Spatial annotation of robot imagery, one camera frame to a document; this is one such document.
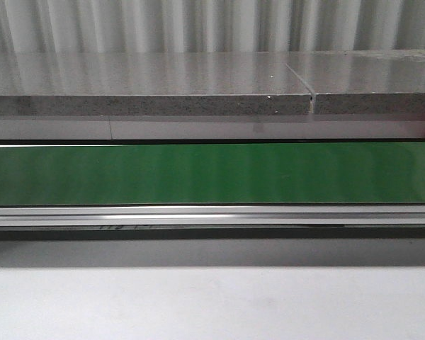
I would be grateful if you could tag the white base panel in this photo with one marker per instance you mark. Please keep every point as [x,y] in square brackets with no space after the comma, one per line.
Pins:
[263,127]

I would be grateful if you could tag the green conveyor belt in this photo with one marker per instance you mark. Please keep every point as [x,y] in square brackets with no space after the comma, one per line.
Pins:
[324,172]

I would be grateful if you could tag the grey stone countertop slab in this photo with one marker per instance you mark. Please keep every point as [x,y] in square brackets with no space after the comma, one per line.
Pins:
[150,84]

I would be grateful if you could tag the white pleated curtain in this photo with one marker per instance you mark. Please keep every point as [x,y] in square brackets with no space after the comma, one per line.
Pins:
[210,26]

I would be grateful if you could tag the aluminium conveyor side rail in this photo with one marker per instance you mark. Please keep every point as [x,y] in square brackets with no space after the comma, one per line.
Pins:
[141,217]

